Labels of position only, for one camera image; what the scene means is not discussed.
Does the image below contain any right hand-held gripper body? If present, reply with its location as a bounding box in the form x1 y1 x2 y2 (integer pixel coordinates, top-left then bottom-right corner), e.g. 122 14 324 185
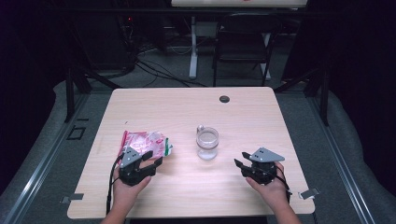
246 147 286 187

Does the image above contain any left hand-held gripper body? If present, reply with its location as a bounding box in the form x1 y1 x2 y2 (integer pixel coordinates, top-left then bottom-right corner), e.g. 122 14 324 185
119 147 152 187

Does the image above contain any red and white snack bag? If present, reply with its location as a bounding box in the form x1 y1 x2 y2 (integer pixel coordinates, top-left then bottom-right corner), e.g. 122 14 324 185
117 130 174 161

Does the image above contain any clear jar with hinged lid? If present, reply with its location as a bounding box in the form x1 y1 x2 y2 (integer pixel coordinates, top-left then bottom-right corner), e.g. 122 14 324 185
195 124 219 161

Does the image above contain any person's left hand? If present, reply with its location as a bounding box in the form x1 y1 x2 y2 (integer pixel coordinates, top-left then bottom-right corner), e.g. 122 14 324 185
112 169 152 208

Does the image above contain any person's right hand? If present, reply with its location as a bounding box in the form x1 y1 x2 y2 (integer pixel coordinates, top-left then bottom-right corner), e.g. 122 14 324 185
246 161 290 212

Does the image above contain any grey metal table clip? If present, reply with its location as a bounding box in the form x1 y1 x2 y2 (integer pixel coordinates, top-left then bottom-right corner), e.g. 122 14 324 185
298 187 320 201
60 192 85 204

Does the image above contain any black metal stand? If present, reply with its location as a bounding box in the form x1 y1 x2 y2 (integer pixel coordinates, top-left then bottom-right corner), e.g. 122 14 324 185
274 66 331 127
64 66 122 123

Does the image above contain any white desk leg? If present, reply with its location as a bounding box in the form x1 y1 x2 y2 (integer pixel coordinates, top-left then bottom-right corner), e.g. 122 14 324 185
189 16 199 79
261 32 272 81

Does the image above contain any dark equipment cabinet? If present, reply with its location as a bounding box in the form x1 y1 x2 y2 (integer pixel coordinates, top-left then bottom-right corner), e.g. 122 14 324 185
74 12 138 71

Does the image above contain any black folding chair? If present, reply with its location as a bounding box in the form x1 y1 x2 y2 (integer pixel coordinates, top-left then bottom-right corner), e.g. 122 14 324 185
212 12 283 88

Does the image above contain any white desk top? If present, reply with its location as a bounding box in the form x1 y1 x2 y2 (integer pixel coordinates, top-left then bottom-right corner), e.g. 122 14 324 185
171 0 308 8

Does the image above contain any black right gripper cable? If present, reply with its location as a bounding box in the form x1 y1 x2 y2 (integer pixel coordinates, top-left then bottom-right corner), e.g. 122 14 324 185
274 174 293 203

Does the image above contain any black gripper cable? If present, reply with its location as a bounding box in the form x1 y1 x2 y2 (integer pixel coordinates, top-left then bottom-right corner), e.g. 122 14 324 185
106 153 125 217
274 174 293 203

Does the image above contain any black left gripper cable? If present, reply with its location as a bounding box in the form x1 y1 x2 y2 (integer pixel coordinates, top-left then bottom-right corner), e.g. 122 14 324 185
106 153 125 217

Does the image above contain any aluminium floor rail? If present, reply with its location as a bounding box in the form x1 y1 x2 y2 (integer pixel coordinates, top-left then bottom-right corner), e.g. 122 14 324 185
3 92 90 224
306 92 376 224

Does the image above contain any bundle of black floor cables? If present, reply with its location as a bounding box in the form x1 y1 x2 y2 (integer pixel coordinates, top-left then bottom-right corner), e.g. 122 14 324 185
134 59 208 89

